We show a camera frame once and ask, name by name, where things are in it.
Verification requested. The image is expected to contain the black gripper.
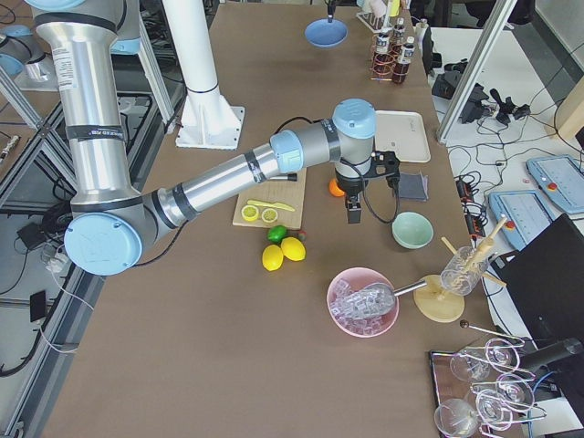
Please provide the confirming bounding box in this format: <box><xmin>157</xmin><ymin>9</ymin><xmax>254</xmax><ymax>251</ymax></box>
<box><xmin>335</xmin><ymin>160</ymin><xmax>367</xmax><ymax>224</ymax></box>

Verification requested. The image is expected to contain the orange mandarin fruit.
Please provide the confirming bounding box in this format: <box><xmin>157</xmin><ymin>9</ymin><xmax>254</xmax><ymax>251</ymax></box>
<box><xmin>328</xmin><ymin>179</ymin><xmax>346</xmax><ymax>197</ymax></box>

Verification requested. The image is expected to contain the blue round plate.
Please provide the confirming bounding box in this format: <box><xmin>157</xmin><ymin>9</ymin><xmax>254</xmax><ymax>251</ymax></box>
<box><xmin>304</xmin><ymin>18</ymin><xmax>349</xmax><ymax>48</ymax></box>

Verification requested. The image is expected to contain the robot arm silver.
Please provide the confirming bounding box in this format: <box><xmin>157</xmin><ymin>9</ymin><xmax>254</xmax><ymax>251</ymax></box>
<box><xmin>30</xmin><ymin>1</ymin><xmax>376</xmax><ymax>276</ymax></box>

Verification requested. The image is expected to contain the green ceramic bowl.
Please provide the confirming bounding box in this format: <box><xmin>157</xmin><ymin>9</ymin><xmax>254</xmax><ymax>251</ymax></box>
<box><xmin>391</xmin><ymin>212</ymin><xmax>434</xmax><ymax>249</ymax></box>

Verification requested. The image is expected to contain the grey folded cloth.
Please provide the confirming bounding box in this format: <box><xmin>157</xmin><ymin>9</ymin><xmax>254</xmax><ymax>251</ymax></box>
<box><xmin>399</xmin><ymin>172</ymin><xmax>429</xmax><ymax>202</ymax></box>

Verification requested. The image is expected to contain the wooden cutting board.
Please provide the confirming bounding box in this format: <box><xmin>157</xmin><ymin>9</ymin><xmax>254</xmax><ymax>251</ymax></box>
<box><xmin>232</xmin><ymin>169</ymin><xmax>307</xmax><ymax>230</ymax></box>

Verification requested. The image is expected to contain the whole lemon upper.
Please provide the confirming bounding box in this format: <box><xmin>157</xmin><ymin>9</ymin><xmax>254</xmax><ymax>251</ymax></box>
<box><xmin>280</xmin><ymin>237</ymin><xmax>307</xmax><ymax>261</ymax></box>

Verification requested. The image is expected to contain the whole lemon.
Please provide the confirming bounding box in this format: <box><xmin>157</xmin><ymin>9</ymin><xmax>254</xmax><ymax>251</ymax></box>
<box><xmin>280</xmin><ymin>237</ymin><xmax>307</xmax><ymax>261</ymax></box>
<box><xmin>262</xmin><ymin>245</ymin><xmax>284</xmax><ymax>272</ymax></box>

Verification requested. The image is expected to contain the yellow plastic knife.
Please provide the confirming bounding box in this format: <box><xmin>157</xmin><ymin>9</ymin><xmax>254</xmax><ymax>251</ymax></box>
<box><xmin>246</xmin><ymin>199</ymin><xmax>296</xmax><ymax>212</ymax></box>

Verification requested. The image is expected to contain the green lime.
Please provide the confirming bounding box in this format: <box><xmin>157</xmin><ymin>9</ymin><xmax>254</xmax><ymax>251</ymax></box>
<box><xmin>267</xmin><ymin>224</ymin><xmax>288</xmax><ymax>245</ymax></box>

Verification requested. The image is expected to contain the lemon slice upper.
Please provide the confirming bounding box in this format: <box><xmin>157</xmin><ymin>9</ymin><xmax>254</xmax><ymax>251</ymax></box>
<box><xmin>261</xmin><ymin>207</ymin><xmax>279</xmax><ymax>224</ymax></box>

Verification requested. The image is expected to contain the lemon slice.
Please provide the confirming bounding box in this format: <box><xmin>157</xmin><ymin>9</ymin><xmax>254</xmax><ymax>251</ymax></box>
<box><xmin>261</xmin><ymin>207</ymin><xmax>279</xmax><ymax>224</ymax></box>
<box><xmin>240</xmin><ymin>203</ymin><xmax>260</xmax><ymax>223</ymax></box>

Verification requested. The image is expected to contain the cream rabbit tray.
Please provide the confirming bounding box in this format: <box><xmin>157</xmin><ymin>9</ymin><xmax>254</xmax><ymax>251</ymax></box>
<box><xmin>375</xmin><ymin>109</ymin><xmax>431</xmax><ymax>163</ymax></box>

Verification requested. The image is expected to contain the pink bowl with ice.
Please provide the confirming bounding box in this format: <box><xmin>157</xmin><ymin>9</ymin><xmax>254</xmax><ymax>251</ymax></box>
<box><xmin>327</xmin><ymin>267</ymin><xmax>400</xmax><ymax>339</ymax></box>

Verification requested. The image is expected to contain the whole lemon lower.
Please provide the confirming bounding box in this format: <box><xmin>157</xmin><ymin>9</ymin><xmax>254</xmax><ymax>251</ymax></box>
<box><xmin>262</xmin><ymin>245</ymin><xmax>284</xmax><ymax>272</ymax></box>

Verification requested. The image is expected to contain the steel ice scoop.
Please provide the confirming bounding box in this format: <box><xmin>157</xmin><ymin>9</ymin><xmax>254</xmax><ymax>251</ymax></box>
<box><xmin>350</xmin><ymin>280</ymin><xmax>427</xmax><ymax>319</ymax></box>

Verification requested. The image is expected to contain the lemon slice lower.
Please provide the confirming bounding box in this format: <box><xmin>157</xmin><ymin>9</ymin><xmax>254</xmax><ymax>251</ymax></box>
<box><xmin>240</xmin><ymin>203</ymin><xmax>260</xmax><ymax>223</ymax></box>

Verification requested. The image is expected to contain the wooden cup stand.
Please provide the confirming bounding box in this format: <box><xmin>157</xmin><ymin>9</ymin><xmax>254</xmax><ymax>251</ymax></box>
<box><xmin>413</xmin><ymin>215</ymin><xmax>506</xmax><ymax>323</ymax></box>

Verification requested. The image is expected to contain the clear glass on stand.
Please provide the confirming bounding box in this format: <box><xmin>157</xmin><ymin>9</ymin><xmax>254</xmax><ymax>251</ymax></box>
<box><xmin>440</xmin><ymin>246</ymin><xmax>488</xmax><ymax>297</ymax></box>

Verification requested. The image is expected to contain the tea bottle front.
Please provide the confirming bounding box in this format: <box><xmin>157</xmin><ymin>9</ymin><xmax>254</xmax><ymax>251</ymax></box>
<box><xmin>391</xmin><ymin>36</ymin><xmax>415</xmax><ymax>84</ymax></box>

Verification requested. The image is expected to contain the tea bottle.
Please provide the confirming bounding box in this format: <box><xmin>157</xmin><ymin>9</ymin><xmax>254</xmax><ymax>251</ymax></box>
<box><xmin>371</xmin><ymin>27</ymin><xmax>391</xmax><ymax>80</ymax></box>
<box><xmin>391</xmin><ymin>17</ymin><xmax>405</xmax><ymax>53</ymax></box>
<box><xmin>391</xmin><ymin>36</ymin><xmax>415</xmax><ymax>84</ymax></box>

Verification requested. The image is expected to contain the tea bottle back right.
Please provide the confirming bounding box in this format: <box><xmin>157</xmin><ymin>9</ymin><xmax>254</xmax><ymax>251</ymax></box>
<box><xmin>371</xmin><ymin>27</ymin><xmax>391</xmax><ymax>80</ymax></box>

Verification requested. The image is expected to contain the teach pendant lower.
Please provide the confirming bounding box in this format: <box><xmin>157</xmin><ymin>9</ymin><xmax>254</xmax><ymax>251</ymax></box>
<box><xmin>488</xmin><ymin>190</ymin><xmax>556</xmax><ymax>250</ymax></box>

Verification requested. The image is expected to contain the teach pendant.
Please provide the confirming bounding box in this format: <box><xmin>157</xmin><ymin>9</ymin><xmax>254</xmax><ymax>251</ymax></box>
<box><xmin>488</xmin><ymin>190</ymin><xmax>556</xmax><ymax>250</ymax></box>
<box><xmin>526</xmin><ymin>154</ymin><xmax>583</xmax><ymax>215</ymax></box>

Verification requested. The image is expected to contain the tea bottle back left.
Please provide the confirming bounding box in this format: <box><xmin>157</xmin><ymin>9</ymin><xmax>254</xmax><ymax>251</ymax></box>
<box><xmin>391</xmin><ymin>17</ymin><xmax>405</xmax><ymax>53</ymax></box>

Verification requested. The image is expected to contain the black monitor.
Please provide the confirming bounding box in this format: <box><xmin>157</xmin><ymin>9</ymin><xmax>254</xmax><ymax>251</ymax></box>
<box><xmin>492</xmin><ymin>214</ymin><xmax>583</xmax><ymax>342</ymax></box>

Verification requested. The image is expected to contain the teach pendant upper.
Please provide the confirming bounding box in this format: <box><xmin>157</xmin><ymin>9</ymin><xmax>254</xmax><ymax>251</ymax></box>
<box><xmin>526</xmin><ymin>154</ymin><xmax>583</xmax><ymax>215</ymax></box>

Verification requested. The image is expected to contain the black tray with glasses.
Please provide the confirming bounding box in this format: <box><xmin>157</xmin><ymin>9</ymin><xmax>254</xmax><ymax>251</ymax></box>
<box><xmin>429</xmin><ymin>339</ymin><xmax>547</xmax><ymax>437</ymax></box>

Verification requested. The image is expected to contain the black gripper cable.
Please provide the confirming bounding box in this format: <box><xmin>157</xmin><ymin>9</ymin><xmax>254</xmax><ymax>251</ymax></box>
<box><xmin>359</xmin><ymin>175</ymin><xmax>402</xmax><ymax>224</ymax></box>

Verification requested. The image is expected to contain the copper wire bottle rack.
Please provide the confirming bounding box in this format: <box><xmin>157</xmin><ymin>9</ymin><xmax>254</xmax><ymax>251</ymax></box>
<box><xmin>357</xmin><ymin>12</ymin><xmax>416</xmax><ymax>84</ymax></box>

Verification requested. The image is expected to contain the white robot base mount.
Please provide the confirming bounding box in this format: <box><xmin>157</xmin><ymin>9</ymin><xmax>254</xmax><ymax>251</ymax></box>
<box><xmin>163</xmin><ymin>0</ymin><xmax>245</xmax><ymax>151</ymax></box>

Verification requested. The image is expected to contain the wine glass rack wire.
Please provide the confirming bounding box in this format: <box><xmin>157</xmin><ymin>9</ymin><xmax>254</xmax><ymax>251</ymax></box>
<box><xmin>433</xmin><ymin>320</ymin><xmax>548</xmax><ymax>437</ymax></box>

